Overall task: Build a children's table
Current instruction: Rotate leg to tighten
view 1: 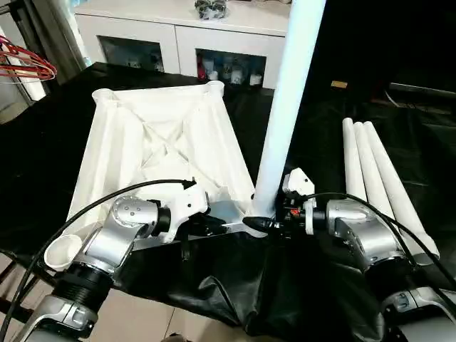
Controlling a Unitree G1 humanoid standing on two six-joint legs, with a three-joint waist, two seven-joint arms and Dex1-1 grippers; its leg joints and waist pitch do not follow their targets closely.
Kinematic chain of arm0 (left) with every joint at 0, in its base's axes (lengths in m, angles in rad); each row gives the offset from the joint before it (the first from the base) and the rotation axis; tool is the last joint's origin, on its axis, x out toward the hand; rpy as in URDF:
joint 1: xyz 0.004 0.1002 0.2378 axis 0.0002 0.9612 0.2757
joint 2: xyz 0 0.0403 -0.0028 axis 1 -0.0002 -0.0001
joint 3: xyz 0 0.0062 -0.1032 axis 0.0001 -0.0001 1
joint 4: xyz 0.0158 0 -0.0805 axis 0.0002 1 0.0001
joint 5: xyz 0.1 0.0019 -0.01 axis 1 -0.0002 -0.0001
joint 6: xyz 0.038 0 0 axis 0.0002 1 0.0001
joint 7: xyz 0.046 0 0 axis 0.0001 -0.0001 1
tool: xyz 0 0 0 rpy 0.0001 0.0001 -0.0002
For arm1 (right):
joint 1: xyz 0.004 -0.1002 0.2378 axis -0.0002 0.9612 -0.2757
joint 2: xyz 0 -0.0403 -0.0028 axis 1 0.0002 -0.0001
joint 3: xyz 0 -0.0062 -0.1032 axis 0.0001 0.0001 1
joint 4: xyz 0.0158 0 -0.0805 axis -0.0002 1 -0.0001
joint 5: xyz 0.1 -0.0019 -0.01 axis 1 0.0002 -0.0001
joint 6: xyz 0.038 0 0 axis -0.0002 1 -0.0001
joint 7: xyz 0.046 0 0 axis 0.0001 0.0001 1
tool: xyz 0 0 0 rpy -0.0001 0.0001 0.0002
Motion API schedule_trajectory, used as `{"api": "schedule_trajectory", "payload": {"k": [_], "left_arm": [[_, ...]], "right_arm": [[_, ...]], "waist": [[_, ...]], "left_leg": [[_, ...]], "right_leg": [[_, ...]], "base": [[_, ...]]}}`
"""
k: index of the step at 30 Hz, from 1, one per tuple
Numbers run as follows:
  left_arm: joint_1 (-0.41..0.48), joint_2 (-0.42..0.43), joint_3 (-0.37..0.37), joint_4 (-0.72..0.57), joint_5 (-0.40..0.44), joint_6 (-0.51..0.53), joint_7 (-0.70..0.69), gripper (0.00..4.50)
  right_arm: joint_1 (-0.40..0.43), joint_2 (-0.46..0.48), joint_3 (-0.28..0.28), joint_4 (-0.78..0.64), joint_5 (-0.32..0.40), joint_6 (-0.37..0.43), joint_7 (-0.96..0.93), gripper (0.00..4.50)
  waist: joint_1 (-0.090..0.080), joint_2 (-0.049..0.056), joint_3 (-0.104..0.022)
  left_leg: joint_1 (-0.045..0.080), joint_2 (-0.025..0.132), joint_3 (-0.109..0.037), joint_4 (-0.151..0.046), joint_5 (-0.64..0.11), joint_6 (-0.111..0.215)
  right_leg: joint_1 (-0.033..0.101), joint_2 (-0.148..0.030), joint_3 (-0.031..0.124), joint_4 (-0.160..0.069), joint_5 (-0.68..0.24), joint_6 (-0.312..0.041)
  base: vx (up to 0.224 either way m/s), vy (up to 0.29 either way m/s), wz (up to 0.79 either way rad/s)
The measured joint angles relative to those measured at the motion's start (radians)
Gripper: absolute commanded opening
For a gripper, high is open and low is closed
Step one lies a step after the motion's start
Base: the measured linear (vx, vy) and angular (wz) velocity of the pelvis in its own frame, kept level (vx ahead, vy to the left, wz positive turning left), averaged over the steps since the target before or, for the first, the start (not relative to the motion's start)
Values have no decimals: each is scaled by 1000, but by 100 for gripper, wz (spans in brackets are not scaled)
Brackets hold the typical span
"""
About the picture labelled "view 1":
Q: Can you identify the white plastic table top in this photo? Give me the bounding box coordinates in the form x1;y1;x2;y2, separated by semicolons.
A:
43;80;272;272

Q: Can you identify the white sideboard cabinet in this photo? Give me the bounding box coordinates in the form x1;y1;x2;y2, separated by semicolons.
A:
73;0;290;90

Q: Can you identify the dark glittery ornament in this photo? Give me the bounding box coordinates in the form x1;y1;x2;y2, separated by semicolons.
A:
194;0;229;19

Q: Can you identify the red and white bundle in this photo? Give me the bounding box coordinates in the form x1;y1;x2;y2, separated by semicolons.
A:
0;35;58;86

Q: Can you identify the white plastic table leg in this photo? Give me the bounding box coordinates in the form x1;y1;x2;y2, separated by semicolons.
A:
341;119;370;196
362;120;442;260
250;0;328;239
352;120;398;218

